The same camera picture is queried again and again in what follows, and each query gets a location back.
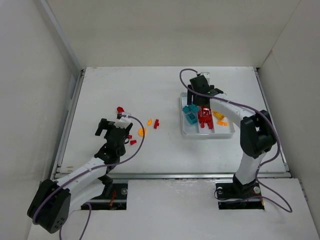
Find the large teal lego assembly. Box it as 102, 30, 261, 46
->
182, 104, 200, 125

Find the large red lego assembly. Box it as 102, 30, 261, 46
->
197, 106, 214, 130

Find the yellow lego block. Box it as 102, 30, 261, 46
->
212, 110, 225, 121

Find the orange arch lego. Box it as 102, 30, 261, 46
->
147, 118, 153, 126

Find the red cross lego piece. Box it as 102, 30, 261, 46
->
153, 119, 160, 129

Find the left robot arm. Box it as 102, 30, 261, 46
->
27, 115, 133, 234

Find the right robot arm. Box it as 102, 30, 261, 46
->
186, 74, 280, 197

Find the red curved lego brick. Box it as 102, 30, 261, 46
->
116, 106, 125, 115

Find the white divided tray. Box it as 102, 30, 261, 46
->
180, 92, 236, 139

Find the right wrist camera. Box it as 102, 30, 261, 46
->
197, 72, 211, 84

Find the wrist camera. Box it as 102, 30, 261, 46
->
114, 112, 132, 129
197, 72, 211, 84

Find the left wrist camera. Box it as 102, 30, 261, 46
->
114, 112, 132, 129

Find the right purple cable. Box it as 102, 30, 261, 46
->
178, 68, 293, 213

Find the purple cable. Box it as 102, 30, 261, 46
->
31, 113, 146, 240
178, 68, 293, 213

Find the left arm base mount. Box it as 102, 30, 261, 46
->
99, 175, 128, 211

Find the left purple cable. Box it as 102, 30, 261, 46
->
31, 113, 146, 240

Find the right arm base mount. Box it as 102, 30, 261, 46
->
214, 182, 265, 210

